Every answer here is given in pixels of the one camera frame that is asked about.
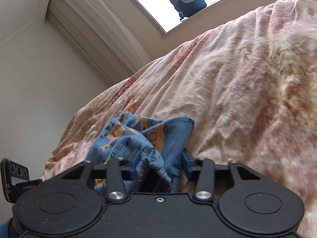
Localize pink floral bed cover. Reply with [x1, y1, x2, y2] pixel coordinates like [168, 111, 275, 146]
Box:
[41, 0, 317, 238]

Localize beige curtain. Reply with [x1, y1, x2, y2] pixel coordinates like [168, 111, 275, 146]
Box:
[46, 0, 150, 86]

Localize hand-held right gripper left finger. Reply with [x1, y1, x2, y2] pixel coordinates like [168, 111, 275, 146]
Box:
[61, 154, 139, 202]

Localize blue printed pants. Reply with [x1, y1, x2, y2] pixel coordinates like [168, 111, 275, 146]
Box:
[93, 112, 195, 196]

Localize dark blue backpack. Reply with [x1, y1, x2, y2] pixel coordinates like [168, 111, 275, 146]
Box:
[166, 0, 207, 21]

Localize white framed window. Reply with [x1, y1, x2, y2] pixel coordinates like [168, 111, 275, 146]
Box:
[114, 0, 298, 34]

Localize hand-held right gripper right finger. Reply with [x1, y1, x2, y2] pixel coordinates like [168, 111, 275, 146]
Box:
[183, 149, 263, 202]

